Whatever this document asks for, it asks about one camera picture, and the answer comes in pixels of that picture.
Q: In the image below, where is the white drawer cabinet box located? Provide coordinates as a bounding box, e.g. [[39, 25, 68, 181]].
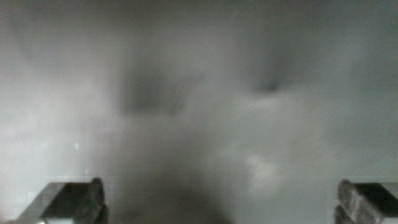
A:
[[0, 0, 398, 224]]

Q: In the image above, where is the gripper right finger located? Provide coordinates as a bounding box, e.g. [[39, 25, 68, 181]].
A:
[[334, 180, 398, 224]]

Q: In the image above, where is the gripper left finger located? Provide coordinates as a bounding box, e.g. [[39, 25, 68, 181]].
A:
[[38, 177, 111, 224]]

